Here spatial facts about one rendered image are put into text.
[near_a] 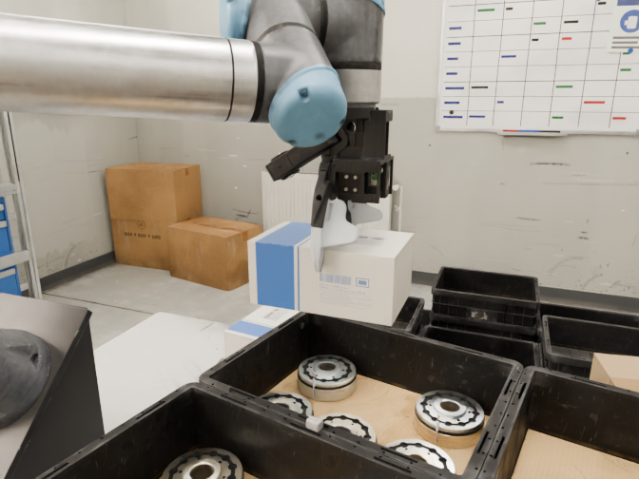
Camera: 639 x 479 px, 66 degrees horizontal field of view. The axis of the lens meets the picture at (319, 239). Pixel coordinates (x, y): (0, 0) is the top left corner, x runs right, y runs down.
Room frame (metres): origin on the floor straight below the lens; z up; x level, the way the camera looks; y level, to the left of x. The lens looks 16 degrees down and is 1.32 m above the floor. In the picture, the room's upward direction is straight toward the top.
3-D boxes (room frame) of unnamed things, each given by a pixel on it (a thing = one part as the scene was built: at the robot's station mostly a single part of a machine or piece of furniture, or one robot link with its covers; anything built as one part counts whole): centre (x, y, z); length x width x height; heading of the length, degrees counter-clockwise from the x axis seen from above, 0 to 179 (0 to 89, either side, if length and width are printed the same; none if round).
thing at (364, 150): (0.64, -0.05, 1.25); 0.09 x 0.08 x 0.12; 69
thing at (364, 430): (0.59, -0.03, 0.86); 0.10 x 0.10 x 0.01
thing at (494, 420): (0.65, -0.07, 0.92); 0.40 x 0.30 x 0.02; 58
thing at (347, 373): (0.77, -0.01, 0.86); 0.10 x 0.10 x 0.01
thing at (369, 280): (0.65, -0.02, 1.09); 0.20 x 0.12 x 0.09; 69
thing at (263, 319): (1.12, 0.13, 0.75); 0.20 x 0.12 x 0.09; 153
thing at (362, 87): (0.65, -0.04, 1.33); 0.08 x 0.08 x 0.05
